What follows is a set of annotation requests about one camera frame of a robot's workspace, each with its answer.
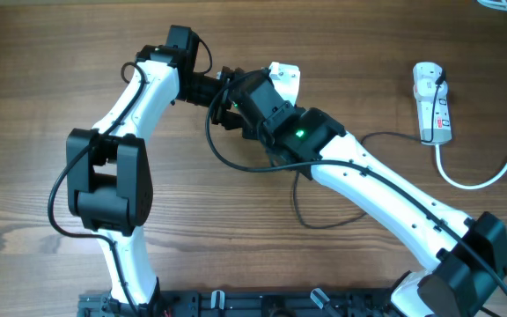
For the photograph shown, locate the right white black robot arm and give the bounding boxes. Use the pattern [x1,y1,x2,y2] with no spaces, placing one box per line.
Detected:
[209,70,507,316]

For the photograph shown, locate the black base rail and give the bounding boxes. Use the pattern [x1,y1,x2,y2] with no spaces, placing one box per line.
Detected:
[76,288,395,317]

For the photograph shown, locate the white power strip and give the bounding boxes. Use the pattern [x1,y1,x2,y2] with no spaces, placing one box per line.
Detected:
[413,62,452,145]

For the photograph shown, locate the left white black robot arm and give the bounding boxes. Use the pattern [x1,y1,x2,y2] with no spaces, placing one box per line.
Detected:
[64,26,222,316]

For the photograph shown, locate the black charger cable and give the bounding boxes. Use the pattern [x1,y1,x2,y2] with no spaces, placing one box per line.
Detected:
[270,69,447,231]

